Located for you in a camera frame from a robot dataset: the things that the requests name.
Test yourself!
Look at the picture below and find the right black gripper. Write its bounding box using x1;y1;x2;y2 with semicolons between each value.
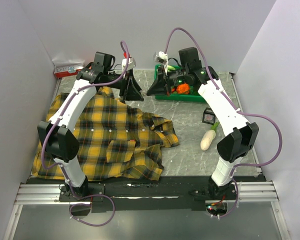
146;65;188;97

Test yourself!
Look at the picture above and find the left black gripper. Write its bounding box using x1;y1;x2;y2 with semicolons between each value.
104;68;144;102

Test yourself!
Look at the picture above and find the yellow plaid shirt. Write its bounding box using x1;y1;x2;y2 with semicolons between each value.
31;86;180;182

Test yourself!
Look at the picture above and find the round brown brooch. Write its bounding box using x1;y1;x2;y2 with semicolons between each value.
205;114;214;121

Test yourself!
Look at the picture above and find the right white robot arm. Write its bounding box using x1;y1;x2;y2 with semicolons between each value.
146;47;259;200

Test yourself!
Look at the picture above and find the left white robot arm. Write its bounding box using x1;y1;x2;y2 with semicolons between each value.
37;51;144;201

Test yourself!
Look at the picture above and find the orange carrot slice toy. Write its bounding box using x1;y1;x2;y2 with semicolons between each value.
171;83;191;95

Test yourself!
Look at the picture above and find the green plastic crate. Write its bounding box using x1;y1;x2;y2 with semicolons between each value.
154;64;206;103

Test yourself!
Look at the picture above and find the orange black cylinder tool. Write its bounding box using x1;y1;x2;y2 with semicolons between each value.
78;65;90;75

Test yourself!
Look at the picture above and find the white daikon radish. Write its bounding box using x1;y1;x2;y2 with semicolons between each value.
200;122;220;151

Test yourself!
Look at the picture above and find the red white cardboard box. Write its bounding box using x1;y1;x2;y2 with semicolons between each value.
53;60;85;79

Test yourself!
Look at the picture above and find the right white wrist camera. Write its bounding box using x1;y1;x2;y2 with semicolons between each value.
154;51;169;74

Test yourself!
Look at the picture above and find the black square frame far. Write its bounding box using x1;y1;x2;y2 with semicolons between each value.
202;107;216;125

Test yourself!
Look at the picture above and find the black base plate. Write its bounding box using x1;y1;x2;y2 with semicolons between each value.
58;175;238;214

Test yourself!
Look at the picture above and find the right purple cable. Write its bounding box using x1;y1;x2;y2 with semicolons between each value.
163;27;283;219

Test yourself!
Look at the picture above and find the aluminium rail frame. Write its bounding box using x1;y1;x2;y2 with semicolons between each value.
13;181;280;206

